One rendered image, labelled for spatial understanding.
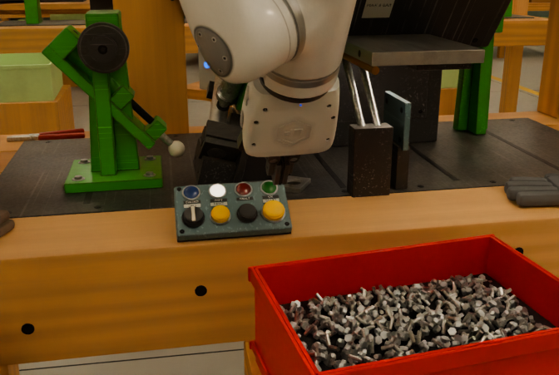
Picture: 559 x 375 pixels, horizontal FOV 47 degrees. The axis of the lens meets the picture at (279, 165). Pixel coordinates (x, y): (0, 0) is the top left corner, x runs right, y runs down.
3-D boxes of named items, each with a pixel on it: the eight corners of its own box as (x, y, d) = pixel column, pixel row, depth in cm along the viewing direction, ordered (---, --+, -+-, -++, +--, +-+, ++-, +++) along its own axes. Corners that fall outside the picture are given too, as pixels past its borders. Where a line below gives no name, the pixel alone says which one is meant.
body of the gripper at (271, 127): (252, 96, 62) (244, 167, 71) (354, 91, 64) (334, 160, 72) (241, 42, 66) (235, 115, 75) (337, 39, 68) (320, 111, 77)
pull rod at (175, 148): (185, 154, 110) (183, 120, 108) (185, 159, 107) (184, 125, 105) (151, 155, 109) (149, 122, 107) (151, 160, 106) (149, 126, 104)
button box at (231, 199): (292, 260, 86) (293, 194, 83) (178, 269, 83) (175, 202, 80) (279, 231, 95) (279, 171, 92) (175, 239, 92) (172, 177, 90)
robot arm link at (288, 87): (259, 83, 60) (257, 106, 62) (351, 79, 62) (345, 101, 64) (246, 23, 65) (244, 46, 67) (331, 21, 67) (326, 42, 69)
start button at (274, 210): (285, 220, 85) (286, 215, 84) (264, 222, 84) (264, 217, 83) (282, 202, 87) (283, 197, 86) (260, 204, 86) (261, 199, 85)
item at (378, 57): (483, 71, 88) (485, 49, 87) (370, 75, 86) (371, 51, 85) (387, 38, 125) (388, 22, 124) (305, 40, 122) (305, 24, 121)
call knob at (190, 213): (204, 225, 83) (204, 220, 82) (183, 227, 83) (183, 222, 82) (202, 209, 85) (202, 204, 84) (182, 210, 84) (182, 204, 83)
